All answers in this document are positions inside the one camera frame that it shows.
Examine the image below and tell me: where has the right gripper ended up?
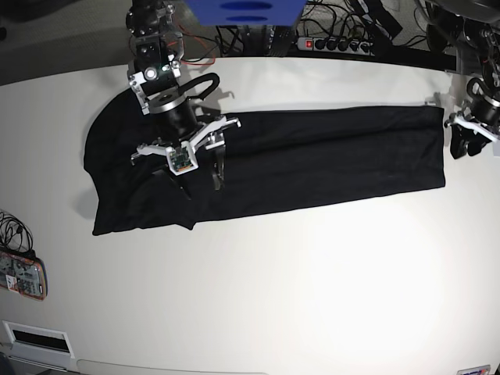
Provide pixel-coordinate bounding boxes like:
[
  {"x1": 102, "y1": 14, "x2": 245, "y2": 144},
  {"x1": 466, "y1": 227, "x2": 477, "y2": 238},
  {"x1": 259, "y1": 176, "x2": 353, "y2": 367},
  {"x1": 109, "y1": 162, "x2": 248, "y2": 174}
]
[{"x1": 154, "y1": 100, "x2": 226, "y2": 200}]

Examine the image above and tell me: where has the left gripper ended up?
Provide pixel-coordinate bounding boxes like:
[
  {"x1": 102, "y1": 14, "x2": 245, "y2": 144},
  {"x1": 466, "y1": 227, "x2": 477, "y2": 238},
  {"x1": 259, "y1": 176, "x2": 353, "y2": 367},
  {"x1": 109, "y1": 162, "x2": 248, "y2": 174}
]
[{"x1": 450, "y1": 97, "x2": 499, "y2": 159}]

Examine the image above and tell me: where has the black T-shirt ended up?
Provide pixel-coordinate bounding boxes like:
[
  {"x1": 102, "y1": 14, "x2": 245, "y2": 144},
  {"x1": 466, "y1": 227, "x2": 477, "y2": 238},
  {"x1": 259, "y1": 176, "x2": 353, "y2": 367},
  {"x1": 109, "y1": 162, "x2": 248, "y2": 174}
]
[{"x1": 84, "y1": 90, "x2": 445, "y2": 236}]

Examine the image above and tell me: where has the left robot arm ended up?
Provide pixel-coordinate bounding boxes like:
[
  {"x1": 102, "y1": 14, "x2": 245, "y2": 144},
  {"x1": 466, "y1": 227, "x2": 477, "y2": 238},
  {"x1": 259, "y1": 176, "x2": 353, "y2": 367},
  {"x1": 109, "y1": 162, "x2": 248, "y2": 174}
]
[{"x1": 184, "y1": 1, "x2": 499, "y2": 159}]

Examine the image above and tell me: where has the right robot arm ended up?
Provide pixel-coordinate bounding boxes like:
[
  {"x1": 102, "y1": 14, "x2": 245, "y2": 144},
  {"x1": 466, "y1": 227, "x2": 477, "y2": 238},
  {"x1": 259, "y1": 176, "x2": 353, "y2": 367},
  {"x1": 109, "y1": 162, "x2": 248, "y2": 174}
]
[{"x1": 126, "y1": 1, "x2": 237, "y2": 190}]

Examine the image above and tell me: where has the blue plastic bin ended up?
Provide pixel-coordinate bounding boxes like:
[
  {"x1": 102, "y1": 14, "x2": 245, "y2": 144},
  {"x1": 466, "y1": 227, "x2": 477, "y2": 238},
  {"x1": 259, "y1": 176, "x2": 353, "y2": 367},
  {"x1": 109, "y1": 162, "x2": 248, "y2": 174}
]
[{"x1": 185, "y1": 0, "x2": 306, "y2": 26}]

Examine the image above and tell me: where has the white power strip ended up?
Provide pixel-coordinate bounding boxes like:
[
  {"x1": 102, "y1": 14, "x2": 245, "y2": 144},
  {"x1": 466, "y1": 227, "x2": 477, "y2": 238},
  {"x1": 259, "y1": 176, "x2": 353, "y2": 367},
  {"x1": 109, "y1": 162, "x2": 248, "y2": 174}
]
[{"x1": 296, "y1": 37, "x2": 374, "y2": 56}]

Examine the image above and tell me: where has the orange electronics case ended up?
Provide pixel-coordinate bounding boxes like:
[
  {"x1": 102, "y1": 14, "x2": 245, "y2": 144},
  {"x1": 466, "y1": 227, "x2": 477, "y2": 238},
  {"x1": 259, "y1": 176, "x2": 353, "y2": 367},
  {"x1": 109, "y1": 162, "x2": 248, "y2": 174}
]
[{"x1": 1, "y1": 251, "x2": 48, "y2": 301}]

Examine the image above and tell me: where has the card at table edge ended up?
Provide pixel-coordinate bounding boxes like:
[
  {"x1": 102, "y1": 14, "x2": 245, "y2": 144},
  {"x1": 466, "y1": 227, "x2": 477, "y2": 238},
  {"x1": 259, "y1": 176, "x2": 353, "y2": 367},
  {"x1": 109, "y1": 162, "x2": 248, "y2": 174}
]
[{"x1": 456, "y1": 365, "x2": 491, "y2": 375}]

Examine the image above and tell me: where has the black coiled cable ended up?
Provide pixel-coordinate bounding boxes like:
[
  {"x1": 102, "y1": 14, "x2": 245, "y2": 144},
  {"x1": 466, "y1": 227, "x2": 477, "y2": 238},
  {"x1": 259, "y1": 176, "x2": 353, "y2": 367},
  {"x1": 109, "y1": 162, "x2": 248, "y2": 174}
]
[{"x1": 0, "y1": 209, "x2": 34, "y2": 255}]

